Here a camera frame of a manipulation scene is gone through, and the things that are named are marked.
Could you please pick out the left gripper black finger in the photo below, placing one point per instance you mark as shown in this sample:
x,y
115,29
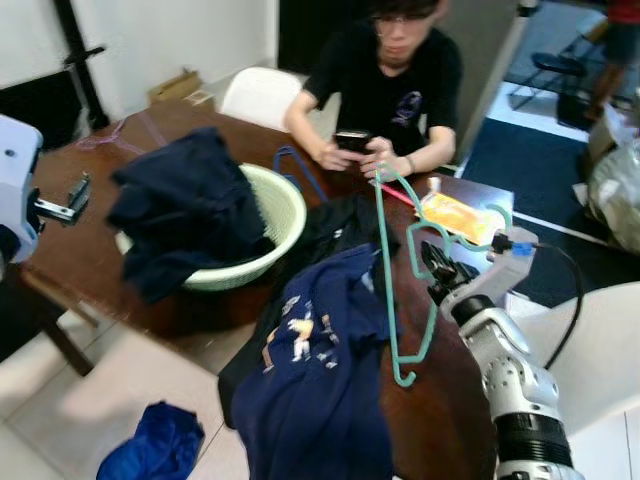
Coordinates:
x,y
78,190

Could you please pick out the teal plastic hanger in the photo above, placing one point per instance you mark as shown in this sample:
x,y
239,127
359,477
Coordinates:
x,y
385,260

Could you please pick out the navy printed t-shirt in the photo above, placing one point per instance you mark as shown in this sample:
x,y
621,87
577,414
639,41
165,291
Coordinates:
x,y
320,400

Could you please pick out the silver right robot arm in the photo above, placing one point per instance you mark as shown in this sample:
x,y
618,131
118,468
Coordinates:
x,y
510,370

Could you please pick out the blue plastic hanger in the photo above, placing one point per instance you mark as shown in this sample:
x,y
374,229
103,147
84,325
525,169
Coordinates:
x,y
310,180

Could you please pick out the dark brown wooden table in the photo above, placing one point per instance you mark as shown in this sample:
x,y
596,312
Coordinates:
x,y
60,250

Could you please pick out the orange paper packet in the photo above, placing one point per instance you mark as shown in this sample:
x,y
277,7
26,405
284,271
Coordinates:
x,y
455,215

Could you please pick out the grey green wrapped sack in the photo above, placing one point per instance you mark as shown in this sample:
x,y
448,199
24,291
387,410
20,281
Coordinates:
x,y
615,190

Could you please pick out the black flat panel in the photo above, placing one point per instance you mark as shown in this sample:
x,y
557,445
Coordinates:
x,y
40,110

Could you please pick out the pink pen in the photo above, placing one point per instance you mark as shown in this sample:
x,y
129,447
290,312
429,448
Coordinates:
x,y
398,196

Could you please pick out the black metal pole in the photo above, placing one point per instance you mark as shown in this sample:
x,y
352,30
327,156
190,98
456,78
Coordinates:
x,y
82,70

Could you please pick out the black garment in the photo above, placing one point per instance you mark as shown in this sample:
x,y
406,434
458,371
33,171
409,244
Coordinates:
x,y
340,225

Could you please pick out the brown cardboard box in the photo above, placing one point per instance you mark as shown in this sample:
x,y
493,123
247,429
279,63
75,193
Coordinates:
x,y
175,88

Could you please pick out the dark blue floor mat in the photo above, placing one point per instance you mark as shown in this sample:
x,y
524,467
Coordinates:
x,y
540,170

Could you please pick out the black smartphone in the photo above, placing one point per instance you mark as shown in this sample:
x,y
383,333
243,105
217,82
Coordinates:
x,y
352,140

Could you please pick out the white plastic chair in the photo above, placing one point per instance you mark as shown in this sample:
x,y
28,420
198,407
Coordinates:
x,y
600,350
260,95

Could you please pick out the black folding chair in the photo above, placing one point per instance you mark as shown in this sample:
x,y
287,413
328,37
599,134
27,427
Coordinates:
x,y
560,65

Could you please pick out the light green plastic basket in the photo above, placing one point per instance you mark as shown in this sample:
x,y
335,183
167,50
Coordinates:
x,y
280,215

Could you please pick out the person in black t-shirt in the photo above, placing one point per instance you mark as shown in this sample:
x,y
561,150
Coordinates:
x,y
390,80

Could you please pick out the blue cloth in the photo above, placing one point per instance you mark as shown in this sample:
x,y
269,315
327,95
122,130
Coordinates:
x,y
150,450

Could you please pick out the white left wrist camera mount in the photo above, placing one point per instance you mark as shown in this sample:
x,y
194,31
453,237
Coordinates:
x,y
18,170

